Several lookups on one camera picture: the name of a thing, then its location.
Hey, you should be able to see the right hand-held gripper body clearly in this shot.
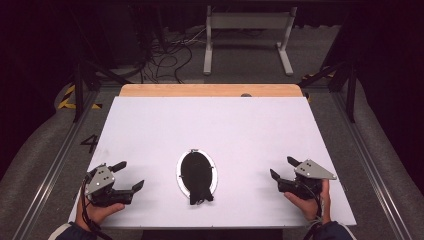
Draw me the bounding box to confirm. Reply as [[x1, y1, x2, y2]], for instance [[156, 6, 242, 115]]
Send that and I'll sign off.
[[277, 158, 338, 201]]

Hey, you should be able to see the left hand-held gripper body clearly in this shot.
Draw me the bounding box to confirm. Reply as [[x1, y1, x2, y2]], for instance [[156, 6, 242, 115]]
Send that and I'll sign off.
[[83, 163, 134, 207]]

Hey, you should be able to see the person's left hand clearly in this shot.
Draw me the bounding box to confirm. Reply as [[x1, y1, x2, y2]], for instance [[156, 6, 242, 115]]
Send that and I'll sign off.
[[74, 196, 126, 231]]

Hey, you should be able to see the person's right hand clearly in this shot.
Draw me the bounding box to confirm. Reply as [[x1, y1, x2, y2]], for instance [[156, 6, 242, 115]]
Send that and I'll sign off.
[[283, 179, 332, 225]]

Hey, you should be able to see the white board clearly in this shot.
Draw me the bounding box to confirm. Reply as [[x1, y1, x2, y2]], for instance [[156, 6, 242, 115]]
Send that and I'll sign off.
[[67, 96, 357, 230]]

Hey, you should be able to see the black metal stand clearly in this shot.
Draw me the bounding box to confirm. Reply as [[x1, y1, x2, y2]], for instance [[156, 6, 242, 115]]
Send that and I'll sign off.
[[298, 6, 360, 124], [68, 6, 133, 123]]

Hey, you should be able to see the wooden table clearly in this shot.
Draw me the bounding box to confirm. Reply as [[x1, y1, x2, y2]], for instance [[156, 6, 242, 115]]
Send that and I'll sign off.
[[119, 83, 304, 98]]

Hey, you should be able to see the white metal stand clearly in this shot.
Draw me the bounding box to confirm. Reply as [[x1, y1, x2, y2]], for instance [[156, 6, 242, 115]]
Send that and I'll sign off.
[[203, 4, 299, 77]]

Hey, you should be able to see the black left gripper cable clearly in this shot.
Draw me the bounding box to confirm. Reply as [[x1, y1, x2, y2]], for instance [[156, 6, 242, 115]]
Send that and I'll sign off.
[[80, 175, 114, 240]]

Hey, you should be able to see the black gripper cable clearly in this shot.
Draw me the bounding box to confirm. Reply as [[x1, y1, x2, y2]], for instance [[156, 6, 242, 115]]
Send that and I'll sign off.
[[301, 181, 327, 240], [80, 175, 114, 240]]

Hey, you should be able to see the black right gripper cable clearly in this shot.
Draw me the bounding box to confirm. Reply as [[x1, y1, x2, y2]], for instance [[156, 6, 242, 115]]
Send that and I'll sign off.
[[301, 181, 327, 240]]

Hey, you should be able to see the aluminium floor rail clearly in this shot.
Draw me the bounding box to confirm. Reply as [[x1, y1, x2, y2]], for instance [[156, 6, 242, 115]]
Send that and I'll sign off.
[[333, 91, 415, 240], [11, 89, 101, 240]]

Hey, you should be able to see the tangle of floor cables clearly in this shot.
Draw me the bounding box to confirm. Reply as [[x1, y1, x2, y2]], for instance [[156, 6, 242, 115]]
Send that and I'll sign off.
[[139, 28, 208, 84]]

